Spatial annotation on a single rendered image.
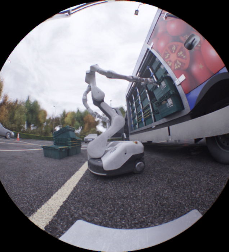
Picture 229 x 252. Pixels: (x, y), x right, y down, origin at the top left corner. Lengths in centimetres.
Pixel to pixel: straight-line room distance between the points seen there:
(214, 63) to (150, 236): 117
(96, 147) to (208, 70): 139
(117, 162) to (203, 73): 121
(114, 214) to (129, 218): 8
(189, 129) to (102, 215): 103
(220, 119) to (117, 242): 97
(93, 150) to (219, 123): 124
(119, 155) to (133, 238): 62
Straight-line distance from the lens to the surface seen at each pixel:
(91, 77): 121
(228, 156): 103
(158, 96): 123
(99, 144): 77
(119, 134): 388
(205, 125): 90
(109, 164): 66
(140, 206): 51
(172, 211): 51
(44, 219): 53
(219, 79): 93
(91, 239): 42
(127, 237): 41
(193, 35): 130
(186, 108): 99
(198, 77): 98
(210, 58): 103
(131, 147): 70
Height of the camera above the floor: 40
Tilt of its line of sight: 10 degrees up
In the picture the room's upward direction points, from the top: 3 degrees counter-clockwise
